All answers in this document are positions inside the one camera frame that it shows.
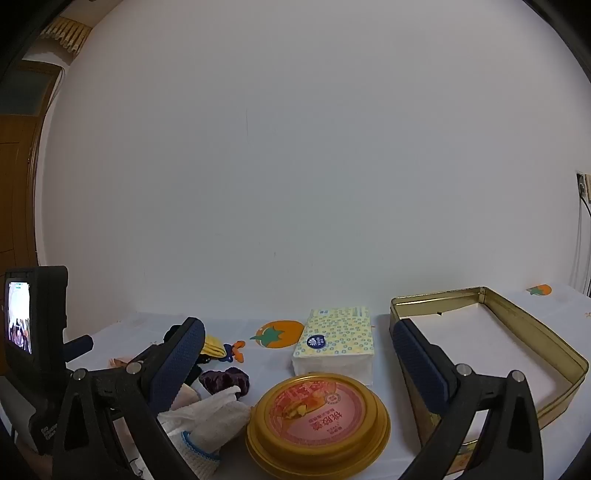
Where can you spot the patterned tissue pack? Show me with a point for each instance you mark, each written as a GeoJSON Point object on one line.
{"type": "Point", "coordinates": [332, 341]}

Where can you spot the pale pink sock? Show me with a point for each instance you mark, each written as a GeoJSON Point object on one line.
{"type": "Point", "coordinates": [121, 362]}
{"type": "Point", "coordinates": [188, 394]}

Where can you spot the gold metal tin box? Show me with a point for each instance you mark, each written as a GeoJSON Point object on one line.
{"type": "Point", "coordinates": [438, 304]}

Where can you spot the gold round container pink lid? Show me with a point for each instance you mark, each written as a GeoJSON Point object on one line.
{"type": "Point", "coordinates": [318, 415]}

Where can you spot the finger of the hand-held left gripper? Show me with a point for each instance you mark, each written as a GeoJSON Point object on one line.
{"type": "Point", "coordinates": [78, 345]}

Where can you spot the yellow striped sock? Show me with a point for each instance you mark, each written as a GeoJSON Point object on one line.
{"type": "Point", "coordinates": [213, 345]}

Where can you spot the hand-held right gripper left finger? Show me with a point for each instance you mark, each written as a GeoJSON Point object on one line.
{"type": "Point", "coordinates": [180, 364]}

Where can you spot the black fluffy cloth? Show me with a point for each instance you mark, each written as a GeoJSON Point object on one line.
{"type": "Point", "coordinates": [174, 332]}

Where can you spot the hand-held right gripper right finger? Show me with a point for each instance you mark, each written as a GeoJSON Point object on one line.
{"type": "Point", "coordinates": [420, 364]}

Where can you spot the white wall socket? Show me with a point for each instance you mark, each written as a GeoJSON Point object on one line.
{"type": "Point", "coordinates": [582, 184]}

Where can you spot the white knitted work glove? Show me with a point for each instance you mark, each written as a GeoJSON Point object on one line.
{"type": "Point", "coordinates": [212, 415]}

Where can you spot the purple velvet scrunchie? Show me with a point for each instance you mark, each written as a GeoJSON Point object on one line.
{"type": "Point", "coordinates": [221, 379]}

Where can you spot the wooden ceiling trim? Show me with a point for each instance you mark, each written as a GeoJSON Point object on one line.
{"type": "Point", "coordinates": [64, 34]}

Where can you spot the white printed tablecloth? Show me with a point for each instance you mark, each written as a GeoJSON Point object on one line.
{"type": "Point", "coordinates": [272, 364]}

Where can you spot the wooden door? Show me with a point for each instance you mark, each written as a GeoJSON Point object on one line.
{"type": "Point", "coordinates": [16, 184]}

